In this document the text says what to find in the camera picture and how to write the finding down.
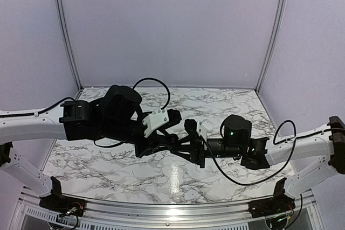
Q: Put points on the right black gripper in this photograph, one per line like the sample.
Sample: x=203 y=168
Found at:
x=197 y=153

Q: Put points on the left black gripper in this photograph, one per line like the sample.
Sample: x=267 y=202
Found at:
x=153 y=144

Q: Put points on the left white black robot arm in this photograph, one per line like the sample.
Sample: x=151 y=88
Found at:
x=117 y=115

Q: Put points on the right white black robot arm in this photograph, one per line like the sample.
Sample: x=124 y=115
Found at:
x=326 y=142

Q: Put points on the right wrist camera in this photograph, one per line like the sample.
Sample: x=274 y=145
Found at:
x=197 y=129

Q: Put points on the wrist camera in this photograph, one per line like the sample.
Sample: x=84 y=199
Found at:
x=197 y=129
x=161 y=118

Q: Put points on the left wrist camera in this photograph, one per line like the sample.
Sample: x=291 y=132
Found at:
x=161 y=118

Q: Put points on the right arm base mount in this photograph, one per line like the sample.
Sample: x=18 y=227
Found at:
x=278 y=203

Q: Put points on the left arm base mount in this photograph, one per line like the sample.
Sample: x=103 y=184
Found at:
x=58 y=202

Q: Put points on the aluminium front rail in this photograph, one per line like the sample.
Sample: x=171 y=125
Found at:
x=101 y=214

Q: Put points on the right corner aluminium post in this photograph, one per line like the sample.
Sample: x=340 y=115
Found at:
x=278 y=17

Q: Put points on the corner aluminium post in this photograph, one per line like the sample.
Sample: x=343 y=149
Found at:
x=68 y=45
x=278 y=17

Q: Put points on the left corner aluminium post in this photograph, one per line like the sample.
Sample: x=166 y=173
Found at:
x=68 y=45

